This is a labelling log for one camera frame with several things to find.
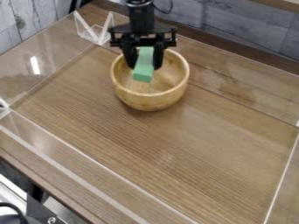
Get clear acrylic corner bracket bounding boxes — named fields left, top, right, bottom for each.
left=73, top=11, right=115, bottom=46

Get round wooden bowl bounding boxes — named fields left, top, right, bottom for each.
left=109, top=50, right=191, bottom=111

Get black cable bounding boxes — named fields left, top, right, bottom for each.
left=0, top=201, right=28, bottom=224

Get clear acrylic tray walls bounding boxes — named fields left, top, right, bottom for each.
left=0, top=17, right=299, bottom=224

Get green rectangular block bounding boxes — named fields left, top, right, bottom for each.
left=133, top=47, right=155, bottom=83

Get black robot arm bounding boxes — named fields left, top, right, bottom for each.
left=108, top=0, right=178, bottom=70

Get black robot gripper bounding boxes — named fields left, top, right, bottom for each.
left=108, top=24, right=178, bottom=70

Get black metal mount bracket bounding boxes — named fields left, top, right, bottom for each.
left=25, top=195, right=76, bottom=224

